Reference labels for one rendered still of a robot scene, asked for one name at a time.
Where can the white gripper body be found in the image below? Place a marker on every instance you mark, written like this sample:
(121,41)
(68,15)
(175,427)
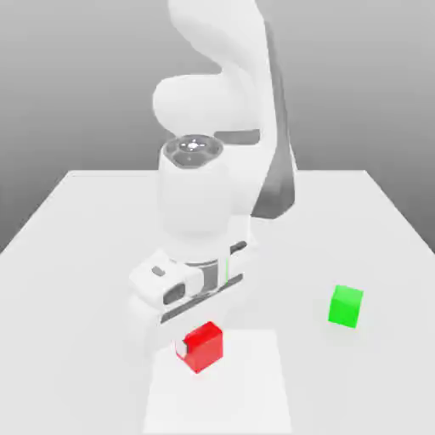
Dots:
(204,307)

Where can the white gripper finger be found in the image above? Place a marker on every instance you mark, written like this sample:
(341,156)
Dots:
(180,348)

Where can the small red cube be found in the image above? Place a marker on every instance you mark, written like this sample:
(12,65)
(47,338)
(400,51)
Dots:
(205,350)

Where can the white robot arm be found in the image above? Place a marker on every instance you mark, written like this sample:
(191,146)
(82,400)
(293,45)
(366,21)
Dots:
(195,190)

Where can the small green cube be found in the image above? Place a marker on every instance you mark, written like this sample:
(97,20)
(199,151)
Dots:
(346,307)

